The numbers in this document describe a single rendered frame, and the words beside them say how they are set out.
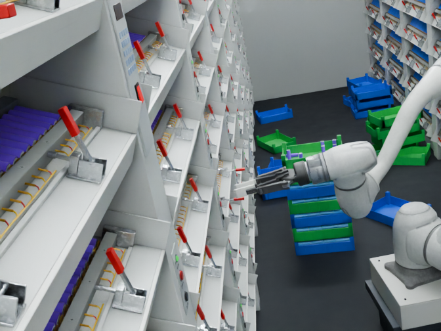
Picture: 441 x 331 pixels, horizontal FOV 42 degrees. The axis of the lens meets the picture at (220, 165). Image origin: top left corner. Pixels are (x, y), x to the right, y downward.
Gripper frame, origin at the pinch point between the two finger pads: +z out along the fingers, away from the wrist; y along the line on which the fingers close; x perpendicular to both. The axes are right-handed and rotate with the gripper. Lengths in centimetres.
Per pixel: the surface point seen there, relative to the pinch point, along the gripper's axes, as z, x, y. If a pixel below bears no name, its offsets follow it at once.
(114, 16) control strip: -2, -66, 86
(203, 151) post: 5.4, -21.7, 17.9
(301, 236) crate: -7, 73, -95
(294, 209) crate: -7, 58, -95
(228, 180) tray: 9.6, 8.0, -32.1
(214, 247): 11.6, 7.0, 19.6
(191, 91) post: 3.2, -38.7, 18.0
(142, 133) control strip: 1, -49, 86
